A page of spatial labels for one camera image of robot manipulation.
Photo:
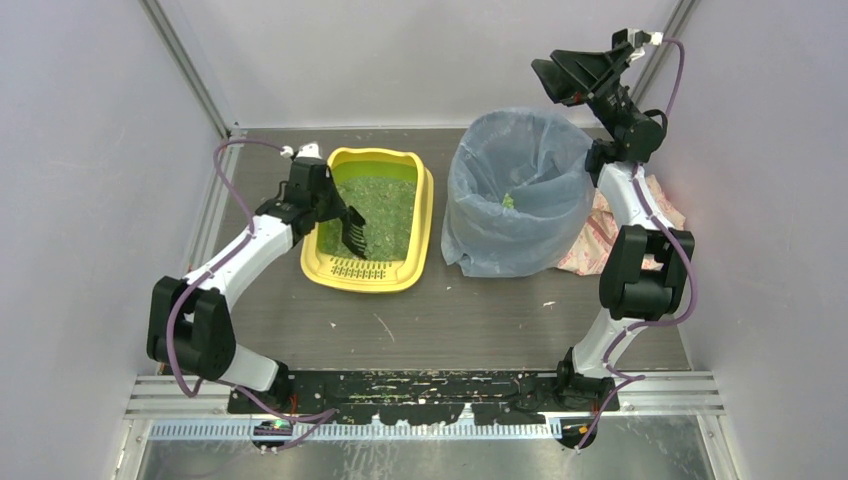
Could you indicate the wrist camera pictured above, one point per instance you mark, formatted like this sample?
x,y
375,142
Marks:
x,y
307,151
639,39

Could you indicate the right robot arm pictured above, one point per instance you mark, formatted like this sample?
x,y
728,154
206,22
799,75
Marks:
x,y
650,261

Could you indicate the pink patterned cloth bag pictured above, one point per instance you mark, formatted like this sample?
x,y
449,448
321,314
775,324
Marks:
x,y
590,251

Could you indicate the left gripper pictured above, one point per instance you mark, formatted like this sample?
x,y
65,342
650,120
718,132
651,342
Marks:
x,y
325,201

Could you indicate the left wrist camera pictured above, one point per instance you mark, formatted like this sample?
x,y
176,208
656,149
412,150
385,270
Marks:
x,y
307,151

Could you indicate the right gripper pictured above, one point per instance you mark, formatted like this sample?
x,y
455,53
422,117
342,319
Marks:
x,y
597,76

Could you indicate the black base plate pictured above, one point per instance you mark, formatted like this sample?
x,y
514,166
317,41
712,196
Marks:
x,y
430,397

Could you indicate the black litter scoop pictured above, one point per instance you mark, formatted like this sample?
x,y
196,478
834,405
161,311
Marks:
x,y
353,232

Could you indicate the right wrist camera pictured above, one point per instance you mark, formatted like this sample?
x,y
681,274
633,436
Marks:
x,y
639,39

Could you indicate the blue bag lined bin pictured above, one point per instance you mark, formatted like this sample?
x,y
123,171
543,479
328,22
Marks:
x,y
518,194

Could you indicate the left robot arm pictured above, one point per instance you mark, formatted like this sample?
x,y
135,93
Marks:
x,y
190,326

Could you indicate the yellow litter box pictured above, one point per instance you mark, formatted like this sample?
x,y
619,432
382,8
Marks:
x,y
372,276

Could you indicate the green cat litter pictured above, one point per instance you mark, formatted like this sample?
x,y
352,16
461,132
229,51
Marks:
x,y
387,205

